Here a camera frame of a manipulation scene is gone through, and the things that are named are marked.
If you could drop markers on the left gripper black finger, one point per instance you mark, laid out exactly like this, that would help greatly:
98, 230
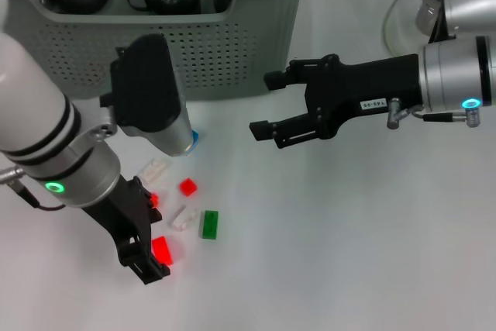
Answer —
155, 216
145, 269

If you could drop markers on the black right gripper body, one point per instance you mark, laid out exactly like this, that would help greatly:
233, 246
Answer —
348, 87

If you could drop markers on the right gripper silver elbow plug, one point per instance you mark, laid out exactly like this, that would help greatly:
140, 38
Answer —
393, 114

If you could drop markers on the left gripper silver plug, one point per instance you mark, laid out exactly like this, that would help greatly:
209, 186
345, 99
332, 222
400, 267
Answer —
9, 174

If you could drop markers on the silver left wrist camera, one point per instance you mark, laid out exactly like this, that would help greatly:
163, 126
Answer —
147, 94

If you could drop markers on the blue square building brick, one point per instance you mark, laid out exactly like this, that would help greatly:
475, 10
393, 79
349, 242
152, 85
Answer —
195, 141

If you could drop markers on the white building brick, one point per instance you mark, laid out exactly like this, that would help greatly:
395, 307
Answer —
157, 168
183, 219

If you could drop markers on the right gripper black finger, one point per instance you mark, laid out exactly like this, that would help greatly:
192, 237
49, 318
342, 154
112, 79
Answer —
286, 131
279, 78

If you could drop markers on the small red building brick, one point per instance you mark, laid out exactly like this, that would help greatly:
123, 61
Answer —
188, 187
156, 200

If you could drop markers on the large red building brick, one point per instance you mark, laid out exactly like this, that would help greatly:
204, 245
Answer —
162, 249

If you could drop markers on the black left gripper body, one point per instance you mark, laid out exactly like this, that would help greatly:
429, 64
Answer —
124, 211

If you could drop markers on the flat green building brick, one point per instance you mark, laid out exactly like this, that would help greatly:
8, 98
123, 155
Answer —
209, 224

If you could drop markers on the grey perforated storage bin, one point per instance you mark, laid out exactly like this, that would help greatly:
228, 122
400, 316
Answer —
232, 56

